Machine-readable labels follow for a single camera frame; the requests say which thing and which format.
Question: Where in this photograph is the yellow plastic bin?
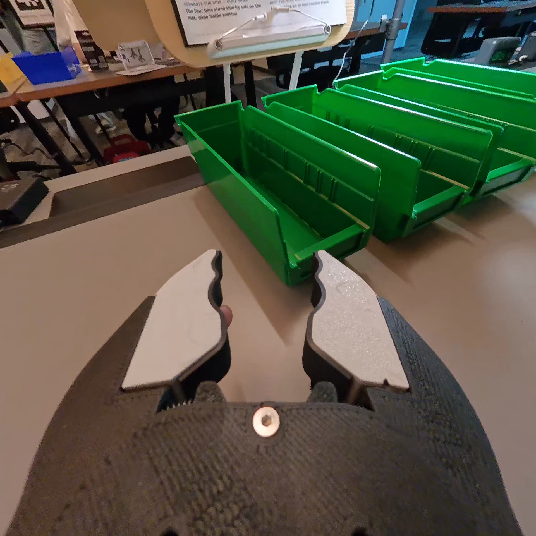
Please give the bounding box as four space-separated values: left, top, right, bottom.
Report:
0 54 25 92

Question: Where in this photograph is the brown wooden table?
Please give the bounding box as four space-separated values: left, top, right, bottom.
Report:
0 21 409 168

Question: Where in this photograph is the green plastic bin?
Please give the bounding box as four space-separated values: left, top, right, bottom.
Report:
380 58 536 101
334 67 536 198
174 100 382 287
262 85 494 243

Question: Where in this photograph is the clear page holder bar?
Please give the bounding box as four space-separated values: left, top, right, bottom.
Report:
207 9 332 61

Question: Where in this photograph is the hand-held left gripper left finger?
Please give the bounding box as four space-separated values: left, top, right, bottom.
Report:
121 249 232 394

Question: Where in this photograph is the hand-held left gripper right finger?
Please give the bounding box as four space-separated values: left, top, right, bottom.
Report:
301 250 411 406

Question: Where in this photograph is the black and white marker poster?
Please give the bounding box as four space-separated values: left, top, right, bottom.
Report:
8 0 56 27

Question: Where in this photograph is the white board stand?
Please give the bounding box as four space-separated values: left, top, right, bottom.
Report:
223 49 303 105

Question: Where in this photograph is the brown office desk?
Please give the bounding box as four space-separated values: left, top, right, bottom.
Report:
421 0 536 59

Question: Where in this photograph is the grey device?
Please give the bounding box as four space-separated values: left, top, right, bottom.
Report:
477 37 524 68

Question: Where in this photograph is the grey metal pole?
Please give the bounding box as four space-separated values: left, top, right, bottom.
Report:
382 0 408 63

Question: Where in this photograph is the black box device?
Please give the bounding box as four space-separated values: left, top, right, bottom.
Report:
0 178 50 227

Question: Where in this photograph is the blue plastic bin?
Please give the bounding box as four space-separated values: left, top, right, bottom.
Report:
12 50 82 85

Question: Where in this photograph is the black printed card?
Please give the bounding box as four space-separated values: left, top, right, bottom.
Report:
75 30 109 71

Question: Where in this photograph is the red bag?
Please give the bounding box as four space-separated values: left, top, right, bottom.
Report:
103 134 151 165

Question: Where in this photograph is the clear acrylic sign holder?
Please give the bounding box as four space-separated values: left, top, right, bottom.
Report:
116 40 168 76

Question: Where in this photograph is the white instruction sheet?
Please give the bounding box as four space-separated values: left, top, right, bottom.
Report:
171 0 348 47

